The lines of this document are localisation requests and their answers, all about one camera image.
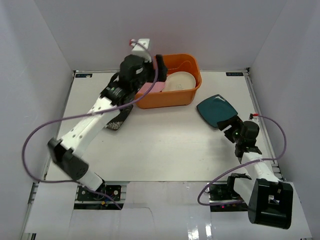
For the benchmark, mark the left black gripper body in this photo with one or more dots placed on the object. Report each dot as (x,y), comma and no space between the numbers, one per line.
(155,71)

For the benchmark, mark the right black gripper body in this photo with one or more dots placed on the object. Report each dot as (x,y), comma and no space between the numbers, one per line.
(233,133)

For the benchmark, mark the teal square plate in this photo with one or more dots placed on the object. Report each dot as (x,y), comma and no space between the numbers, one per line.
(215,109)

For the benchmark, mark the cream plate with bear print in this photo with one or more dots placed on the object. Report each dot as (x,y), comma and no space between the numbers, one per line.
(179,81)

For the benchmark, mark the pink round plate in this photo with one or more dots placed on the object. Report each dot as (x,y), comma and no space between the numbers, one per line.
(157,87)

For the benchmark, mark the black floral square plate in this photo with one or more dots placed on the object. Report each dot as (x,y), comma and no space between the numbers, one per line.
(118,121)

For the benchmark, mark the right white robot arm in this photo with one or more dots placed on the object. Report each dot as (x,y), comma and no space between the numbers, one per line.
(269,200)

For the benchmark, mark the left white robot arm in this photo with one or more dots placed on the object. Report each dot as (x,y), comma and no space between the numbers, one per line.
(67,151)

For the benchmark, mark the left dark corner label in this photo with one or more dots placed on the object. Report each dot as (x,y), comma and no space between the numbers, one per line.
(83,75)

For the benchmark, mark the dark corner label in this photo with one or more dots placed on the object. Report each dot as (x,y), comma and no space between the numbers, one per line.
(83,75)
(234,74)

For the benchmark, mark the right dark corner label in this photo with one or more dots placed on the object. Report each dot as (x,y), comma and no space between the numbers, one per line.
(234,74)

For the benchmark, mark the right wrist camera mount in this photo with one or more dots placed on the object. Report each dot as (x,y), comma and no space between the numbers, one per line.
(254,117)

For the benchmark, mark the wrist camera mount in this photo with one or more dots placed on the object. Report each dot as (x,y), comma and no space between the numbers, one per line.
(254,117)
(140,46)

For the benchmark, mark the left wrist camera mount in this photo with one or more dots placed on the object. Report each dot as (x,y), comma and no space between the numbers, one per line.
(140,46)

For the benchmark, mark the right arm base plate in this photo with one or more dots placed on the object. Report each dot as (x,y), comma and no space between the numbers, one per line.
(220,193)

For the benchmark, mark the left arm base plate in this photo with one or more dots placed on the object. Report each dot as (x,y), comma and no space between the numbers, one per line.
(113,191)

